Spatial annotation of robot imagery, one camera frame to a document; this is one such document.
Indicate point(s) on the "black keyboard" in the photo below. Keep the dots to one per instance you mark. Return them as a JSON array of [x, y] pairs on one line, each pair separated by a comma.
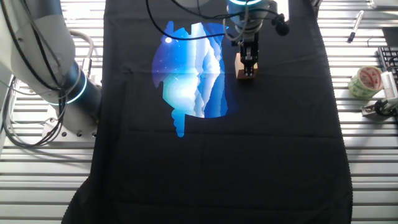
[[388, 59]]

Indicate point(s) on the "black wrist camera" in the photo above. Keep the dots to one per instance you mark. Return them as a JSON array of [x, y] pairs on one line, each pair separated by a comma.
[[281, 28]]

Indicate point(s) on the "black and silver marker pen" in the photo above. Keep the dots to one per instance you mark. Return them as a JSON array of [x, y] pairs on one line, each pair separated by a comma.
[[355, 26]]

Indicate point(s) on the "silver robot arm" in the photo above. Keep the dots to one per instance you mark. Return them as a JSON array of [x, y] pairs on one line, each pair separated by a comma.
[[37, 62]]

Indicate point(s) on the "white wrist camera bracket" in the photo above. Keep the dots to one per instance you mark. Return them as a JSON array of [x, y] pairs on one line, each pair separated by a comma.
[[283, 7]]

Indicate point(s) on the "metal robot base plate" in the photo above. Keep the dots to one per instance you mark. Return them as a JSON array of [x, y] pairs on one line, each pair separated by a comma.
[[74, 137]]

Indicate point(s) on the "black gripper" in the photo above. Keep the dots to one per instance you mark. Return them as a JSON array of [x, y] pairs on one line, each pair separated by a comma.
[[250, 35]]

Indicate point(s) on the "black box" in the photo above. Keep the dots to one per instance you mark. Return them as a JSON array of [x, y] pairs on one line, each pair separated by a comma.
[[391, 37]]

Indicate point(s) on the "black cloth with blue print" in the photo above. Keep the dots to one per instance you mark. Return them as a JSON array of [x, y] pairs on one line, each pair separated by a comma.
[[155, 186]]

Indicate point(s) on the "clear packing tape roll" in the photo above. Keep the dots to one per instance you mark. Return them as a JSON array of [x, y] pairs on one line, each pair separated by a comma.
[[357, 87]]

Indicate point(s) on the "small wooden block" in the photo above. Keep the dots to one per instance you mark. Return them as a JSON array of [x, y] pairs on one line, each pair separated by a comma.
[[237, 67]]

